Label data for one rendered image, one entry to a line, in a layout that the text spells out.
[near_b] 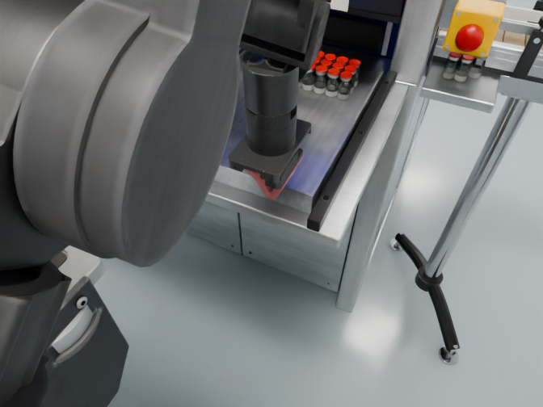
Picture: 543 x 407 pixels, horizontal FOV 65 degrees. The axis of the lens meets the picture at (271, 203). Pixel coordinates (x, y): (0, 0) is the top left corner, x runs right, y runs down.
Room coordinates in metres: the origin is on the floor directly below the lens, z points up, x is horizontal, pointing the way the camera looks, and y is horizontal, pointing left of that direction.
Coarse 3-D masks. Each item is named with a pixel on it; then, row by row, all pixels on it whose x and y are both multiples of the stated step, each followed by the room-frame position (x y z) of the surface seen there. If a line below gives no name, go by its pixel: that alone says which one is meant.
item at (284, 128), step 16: (288, 112) 0.37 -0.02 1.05; (256, 128) 0.37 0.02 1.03; (272, 128) 0.36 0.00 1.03; (288, 128) 0.37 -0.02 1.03; (304, 128) 0.41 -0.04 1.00; (240, 144) 0.38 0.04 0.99; (256, 144) 0.37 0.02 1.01; (272, 144) 0.36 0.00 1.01; (288, 144) 0.37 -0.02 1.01; (240, 160) 0.36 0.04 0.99; (256, 160) 0.36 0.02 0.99; (272, 160) 0.36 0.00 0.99; (288, 160) 0.36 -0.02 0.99; (272, 176) 0.33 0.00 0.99
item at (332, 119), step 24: (240, 72) 0.73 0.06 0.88; (240, 96) 0.65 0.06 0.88; (312, 96) 0.65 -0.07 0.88; (336, 96) 0.65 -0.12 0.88; (360, 96) 0.65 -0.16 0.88; (240, 120) 0.58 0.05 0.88; (312, 120) 0.58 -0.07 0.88; (336, 120) 0.58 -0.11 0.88; (312, 144) 0.52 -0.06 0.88; (336, 144) 0.52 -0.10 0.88; (312, 168) 0.46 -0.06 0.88; (288, 192) 0.39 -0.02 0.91; (312, 192) 0.38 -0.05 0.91
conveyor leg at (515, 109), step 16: (512, 96) 0.72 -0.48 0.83; (512, 112) 0.74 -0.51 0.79; (496, 128) 0.75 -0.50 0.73; (512, 128) 0.73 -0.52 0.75; (496, 144) 0.74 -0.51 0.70; (480, 160) 0.75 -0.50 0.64; (496, 160) 0.73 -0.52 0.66; (480, 176) 0.74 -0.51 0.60; (464, 192) 0.75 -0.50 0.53; (480, 192) 0.73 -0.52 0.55; (464, 208) 0.73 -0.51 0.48; (448, 224) 0.75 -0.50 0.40; (464, 224) 0.73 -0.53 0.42; (448, 240) 0.73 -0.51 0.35; (432, 256) 0.75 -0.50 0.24; (448, 256) 0.73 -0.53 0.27; (432, 272) 0.73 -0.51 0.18
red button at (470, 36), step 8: (472, 24) 0.65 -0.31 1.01; (464, 32) 0.64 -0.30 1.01; (472, 32) 0.63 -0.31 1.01; (480, 32) 0.63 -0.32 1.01; (456, 40) 0.64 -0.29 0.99; (464, 40) 0.63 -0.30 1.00; (472, 40) 0.63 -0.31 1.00; (480, 40) 0.62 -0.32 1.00; (464, 48) 0.63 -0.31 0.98; (472, 48) 0.63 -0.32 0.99
